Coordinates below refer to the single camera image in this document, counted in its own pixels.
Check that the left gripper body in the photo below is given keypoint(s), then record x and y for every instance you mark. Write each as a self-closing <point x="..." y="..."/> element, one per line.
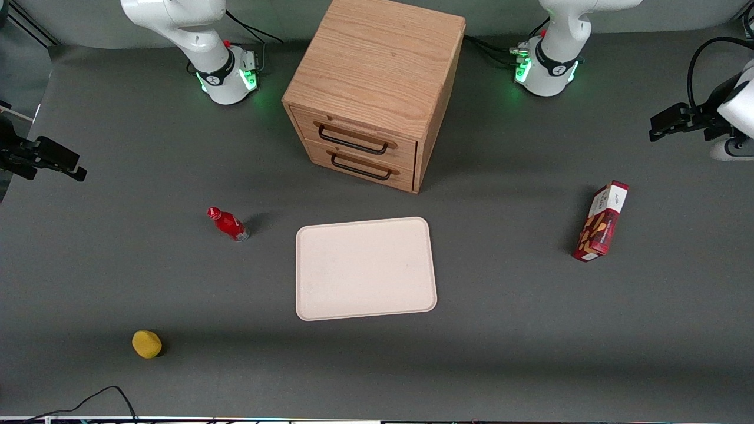
<point x="700" y="115"/>

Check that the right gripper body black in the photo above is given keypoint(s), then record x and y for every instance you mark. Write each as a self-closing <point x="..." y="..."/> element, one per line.
<point x="16" y="154"/>

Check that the red cookie box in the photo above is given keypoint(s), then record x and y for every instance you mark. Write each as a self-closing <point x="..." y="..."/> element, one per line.
<point x="601" y="224"/>

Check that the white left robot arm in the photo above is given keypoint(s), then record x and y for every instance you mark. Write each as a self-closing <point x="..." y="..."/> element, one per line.
<point x="554" y="62"/>

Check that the beige plastic tray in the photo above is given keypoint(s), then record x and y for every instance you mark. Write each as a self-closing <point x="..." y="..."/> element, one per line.
<point x="365" y="268"/>

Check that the red soda bottle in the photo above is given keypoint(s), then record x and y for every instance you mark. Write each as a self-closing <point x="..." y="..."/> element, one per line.
<point x="228" y="224"/>

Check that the yellow lemon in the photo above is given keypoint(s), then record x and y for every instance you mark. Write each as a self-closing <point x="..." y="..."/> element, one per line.
<point x="146" y="344"/>

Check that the large wooden drawer front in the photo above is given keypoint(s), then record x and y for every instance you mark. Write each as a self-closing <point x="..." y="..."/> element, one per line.
<point x="353" y="132"/>

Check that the small wooden drawer front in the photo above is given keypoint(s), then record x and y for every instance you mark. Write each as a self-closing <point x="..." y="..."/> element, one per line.
<point x="365" y="171"/>

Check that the wooden drawer cabinet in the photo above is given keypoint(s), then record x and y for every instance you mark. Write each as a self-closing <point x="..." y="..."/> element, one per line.
<point x="377" y="65"/>

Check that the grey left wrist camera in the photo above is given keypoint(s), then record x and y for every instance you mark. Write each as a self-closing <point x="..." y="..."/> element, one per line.
<point x="733" y="150"/>

